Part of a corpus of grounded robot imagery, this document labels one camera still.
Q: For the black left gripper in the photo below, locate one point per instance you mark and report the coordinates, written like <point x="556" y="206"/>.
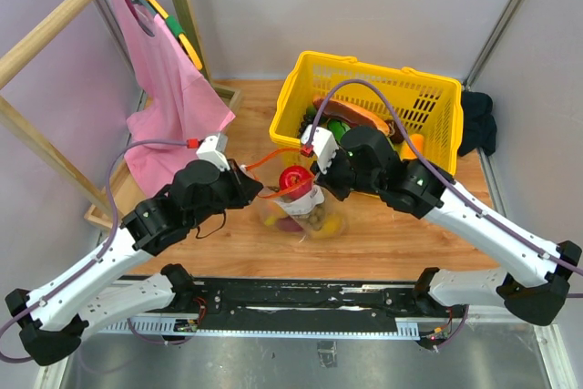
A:
<point x="246" y="189"/>

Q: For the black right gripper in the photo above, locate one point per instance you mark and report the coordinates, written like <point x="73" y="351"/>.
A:
<point x="325" y="180"/>

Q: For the brown longan bunch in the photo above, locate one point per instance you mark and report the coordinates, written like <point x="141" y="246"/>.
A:
<point x="315" y="218"/>

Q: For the clear zip bag orange zipper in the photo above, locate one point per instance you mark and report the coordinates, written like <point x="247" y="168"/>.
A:
<point x="271" y="204"/>

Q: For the purple sweet potato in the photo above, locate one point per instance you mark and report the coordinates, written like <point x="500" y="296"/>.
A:
<point x="288" y="225"/>

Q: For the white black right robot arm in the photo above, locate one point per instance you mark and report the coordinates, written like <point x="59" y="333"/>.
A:
<point x="531" y="280"/>

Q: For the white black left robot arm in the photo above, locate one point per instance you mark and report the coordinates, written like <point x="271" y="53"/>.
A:
<point x="56" y="318"/>

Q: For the green watermelon slice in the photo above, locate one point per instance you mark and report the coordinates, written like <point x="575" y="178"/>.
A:
<point x="338" y="128"/>

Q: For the dark brown chestnut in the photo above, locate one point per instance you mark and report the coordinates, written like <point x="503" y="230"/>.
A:
<point x="395" y="134"/>

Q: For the orange yellow mango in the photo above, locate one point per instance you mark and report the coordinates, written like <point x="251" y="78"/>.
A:
<point x="407" y="152"/>

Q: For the brown glazed hot dog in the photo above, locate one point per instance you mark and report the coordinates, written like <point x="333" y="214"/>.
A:
<point x="354" y="115"/>

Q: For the green lime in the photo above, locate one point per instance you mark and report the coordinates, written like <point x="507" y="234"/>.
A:
<point x="310" y="114"/>

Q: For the pink shirt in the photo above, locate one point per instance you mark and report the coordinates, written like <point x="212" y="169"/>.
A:
<point x="184" y="104"/>

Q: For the yellow plastic shopping basket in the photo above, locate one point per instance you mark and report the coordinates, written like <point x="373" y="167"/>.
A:
<point x="427" y="104"/>

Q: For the black cloth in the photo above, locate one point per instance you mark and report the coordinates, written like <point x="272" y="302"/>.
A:
<point x="479" y="126"/>

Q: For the yellow green clothes hanger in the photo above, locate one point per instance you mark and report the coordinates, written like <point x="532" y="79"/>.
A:
<point x="175" y="28"/>

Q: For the wooden clothes rack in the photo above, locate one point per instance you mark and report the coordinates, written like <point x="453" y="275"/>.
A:
<point x="78" y="92"/>

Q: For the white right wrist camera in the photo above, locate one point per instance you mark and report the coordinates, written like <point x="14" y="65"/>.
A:
<point x="319" y="143"/>

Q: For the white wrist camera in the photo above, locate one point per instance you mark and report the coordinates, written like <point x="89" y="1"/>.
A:
<point x="211" y="149"/>
<point x="319" y="143"/>

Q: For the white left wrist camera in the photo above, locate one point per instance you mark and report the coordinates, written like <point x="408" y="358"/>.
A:
<point x="211" y="149"/>

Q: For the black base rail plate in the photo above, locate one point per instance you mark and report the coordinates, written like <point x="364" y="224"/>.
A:
<point x="307" y="306"/>

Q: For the aluminium frame post left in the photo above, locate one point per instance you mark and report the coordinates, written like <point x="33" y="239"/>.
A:
<point x="105" y="11"/>

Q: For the aluminium frame post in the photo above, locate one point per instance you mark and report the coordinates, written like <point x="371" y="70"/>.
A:
<point x="493" y="40"/>
<point x="105" y="11"/>

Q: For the aluminium frame post right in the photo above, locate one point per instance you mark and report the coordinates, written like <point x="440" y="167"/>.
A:
<point x="493" y="40"/>

